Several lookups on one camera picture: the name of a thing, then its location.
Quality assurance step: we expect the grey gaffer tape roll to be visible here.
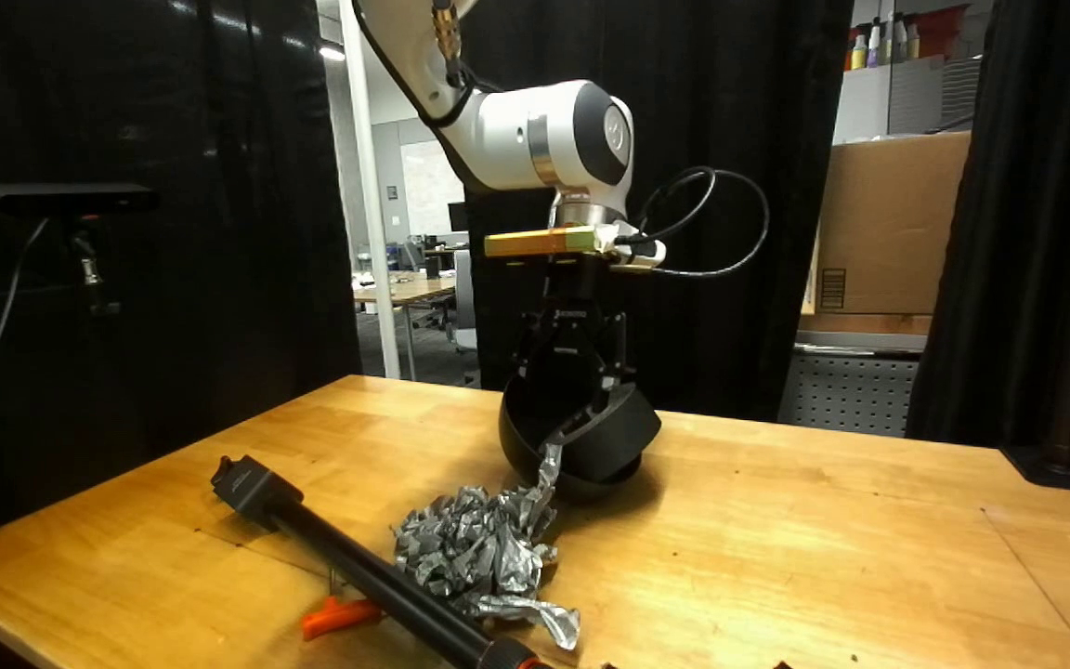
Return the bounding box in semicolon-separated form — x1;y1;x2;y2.
551;376;666;486

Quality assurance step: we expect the yellow green taped wrist camera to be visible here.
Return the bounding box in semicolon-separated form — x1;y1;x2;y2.
479;219;672;273

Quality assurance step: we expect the black bowl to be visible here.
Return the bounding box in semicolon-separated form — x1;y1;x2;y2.
493;351;666;501

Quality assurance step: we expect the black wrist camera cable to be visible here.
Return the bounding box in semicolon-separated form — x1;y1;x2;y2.
625;164;771;283

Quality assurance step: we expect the small orange tool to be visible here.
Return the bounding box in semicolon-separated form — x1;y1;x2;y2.
296;594;385;644

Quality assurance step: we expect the brown cardboard box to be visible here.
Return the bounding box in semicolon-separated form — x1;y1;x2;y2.
806;126;972;325

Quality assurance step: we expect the background wooden desk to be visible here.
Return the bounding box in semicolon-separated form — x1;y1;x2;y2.
350;273;466;382

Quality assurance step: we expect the crumpled silver foil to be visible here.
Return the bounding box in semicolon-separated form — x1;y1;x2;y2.
390;442;587;653

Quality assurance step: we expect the red box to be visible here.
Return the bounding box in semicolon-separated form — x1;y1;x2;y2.
918;3;972;65

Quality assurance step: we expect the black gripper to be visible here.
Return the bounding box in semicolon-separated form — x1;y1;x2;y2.
505;260;634;406

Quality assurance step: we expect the black stand base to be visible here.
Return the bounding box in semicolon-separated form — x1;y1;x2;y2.
1004;442;1070;498

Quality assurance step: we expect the black tool with red handle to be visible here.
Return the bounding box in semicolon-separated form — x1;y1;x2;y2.
207;452;554;669

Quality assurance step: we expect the grey perforated panel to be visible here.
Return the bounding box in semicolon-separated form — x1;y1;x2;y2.
775;351;925;437

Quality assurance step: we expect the glossy black wall panel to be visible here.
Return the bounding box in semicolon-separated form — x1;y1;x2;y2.
0;0;364;551

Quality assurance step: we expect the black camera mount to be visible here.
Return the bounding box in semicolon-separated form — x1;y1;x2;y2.
63;214;120;321

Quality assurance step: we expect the black stereo camera bar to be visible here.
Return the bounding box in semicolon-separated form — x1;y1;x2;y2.
0;177;156;223

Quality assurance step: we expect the white shelf unit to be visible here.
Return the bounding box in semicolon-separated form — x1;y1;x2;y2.
827;0;977;146

